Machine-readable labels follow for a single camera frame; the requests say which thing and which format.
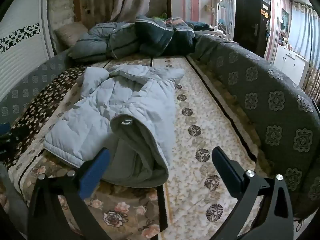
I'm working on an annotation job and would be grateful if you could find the white standing mirror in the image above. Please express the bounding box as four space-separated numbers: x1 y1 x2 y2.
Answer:
215 0 235 40

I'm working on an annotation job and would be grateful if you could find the grey patterned padded bed surround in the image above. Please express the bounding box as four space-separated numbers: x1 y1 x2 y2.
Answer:
0 34 320 220

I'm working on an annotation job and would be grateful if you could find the dark teal quilt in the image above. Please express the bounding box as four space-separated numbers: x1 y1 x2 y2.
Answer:
135 15 198 57

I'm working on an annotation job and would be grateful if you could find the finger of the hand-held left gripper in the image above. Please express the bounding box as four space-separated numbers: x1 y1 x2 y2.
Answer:
0 124 30 155

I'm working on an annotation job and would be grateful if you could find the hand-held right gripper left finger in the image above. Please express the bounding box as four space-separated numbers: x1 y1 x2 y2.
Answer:
27 148 111 240

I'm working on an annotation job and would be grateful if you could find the dark brown flowered blanket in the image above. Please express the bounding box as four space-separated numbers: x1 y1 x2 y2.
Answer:
5 65 87 168

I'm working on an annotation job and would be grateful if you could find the pale blue window curtain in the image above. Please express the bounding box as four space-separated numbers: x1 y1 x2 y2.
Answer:
287 1 320 98

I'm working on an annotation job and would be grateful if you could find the dark wooden door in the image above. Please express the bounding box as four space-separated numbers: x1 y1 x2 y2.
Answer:
232 0 272 58

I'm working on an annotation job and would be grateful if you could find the white wardrobe door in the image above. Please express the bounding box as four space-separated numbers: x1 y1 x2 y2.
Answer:
0 0 55 103

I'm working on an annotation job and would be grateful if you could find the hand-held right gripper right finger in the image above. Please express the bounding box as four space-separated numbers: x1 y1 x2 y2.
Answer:
211 146 294 240

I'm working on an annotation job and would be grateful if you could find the white cabinet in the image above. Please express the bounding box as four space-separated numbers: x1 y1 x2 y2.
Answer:
272 41 312 88

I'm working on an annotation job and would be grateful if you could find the light blue puffer jacket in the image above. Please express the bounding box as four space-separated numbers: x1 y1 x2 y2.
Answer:
43 64 186 189

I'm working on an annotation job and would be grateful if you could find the beige pillow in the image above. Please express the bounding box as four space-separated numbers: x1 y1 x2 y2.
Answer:
54 21 89 53

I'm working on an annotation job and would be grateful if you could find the small wall picture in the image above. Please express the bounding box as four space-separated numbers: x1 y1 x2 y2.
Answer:
281 8 290 29

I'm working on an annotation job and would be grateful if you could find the white fluffy pillow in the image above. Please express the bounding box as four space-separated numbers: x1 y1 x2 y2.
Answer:
47 0 75 27

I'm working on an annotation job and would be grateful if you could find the rose print blanket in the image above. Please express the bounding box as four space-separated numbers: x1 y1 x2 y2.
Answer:
22 155 167 240

